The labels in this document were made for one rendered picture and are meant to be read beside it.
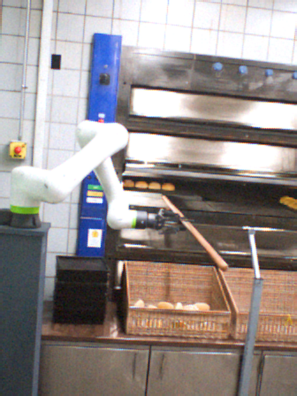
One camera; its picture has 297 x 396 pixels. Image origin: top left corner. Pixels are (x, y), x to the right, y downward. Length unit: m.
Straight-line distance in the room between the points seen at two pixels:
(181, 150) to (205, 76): 0.45
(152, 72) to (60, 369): 1.72
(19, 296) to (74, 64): 1.43
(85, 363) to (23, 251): 0.85
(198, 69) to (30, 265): 1.59
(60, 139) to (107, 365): 1.29
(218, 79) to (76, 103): 0.84
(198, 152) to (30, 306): 1.43
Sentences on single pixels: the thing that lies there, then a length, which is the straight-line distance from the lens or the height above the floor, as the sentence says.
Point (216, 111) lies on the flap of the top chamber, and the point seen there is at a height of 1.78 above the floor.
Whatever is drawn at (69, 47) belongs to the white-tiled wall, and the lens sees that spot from 3.19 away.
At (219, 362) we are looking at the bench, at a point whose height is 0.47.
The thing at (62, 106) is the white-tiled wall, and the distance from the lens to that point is 3.17.
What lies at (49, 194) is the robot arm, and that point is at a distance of 2.15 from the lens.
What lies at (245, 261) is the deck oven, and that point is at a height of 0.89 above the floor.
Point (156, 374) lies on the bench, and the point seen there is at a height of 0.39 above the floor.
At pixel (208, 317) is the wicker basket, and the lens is 2.93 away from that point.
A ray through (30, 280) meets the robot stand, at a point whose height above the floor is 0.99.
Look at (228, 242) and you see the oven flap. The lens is 3.35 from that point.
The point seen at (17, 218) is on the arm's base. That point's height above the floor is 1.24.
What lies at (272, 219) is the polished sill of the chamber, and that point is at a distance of 3.41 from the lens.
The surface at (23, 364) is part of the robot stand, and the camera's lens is 2.46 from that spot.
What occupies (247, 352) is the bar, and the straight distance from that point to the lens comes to 2.94.
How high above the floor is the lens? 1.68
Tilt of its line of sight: 9 degrees down
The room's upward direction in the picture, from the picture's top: 6 degrees clockwise
